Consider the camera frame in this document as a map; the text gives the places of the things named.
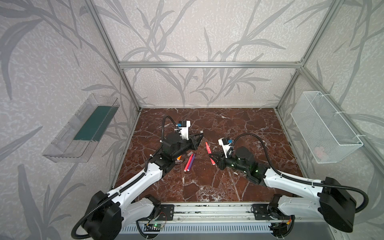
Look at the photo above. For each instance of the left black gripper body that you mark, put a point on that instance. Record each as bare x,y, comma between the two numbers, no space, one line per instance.
190,143

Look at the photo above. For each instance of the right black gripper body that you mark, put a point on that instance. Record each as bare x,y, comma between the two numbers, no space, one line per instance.
222,161

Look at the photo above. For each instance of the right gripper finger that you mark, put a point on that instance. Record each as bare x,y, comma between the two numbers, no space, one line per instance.
216,156
219,163

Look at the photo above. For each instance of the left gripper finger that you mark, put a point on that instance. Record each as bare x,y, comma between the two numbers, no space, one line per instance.
195,142
196,135

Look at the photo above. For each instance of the red pink marker pen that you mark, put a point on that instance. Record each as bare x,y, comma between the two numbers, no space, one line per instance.
209,152

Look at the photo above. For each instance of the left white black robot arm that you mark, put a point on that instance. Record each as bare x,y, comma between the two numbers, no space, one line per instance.
108,213

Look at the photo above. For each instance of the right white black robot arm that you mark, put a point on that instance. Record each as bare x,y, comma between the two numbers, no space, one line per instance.
327,200

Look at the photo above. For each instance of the purple marker pen lower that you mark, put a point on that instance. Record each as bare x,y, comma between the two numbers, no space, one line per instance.
191,162

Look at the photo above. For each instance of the pink object in basket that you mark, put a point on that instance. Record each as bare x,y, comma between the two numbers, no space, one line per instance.
320,153

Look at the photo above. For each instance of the green circuit board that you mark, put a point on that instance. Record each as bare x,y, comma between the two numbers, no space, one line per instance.
155,227

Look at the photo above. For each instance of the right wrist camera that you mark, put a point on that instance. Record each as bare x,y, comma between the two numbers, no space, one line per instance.
227,146

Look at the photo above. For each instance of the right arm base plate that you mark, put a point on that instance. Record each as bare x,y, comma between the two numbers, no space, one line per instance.
261,212

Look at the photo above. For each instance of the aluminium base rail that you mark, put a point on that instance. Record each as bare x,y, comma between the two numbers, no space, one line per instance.
240,211

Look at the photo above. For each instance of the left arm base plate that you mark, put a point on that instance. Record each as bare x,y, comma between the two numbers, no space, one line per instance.
163,212

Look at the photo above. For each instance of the white wire mesh basket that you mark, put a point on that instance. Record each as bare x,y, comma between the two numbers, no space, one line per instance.
322,125

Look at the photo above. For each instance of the aluminium frame crossbar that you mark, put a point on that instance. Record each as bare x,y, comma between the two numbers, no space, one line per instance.
237,65

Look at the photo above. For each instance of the clear plastic wall tray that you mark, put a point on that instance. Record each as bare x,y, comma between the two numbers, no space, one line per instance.
79,138

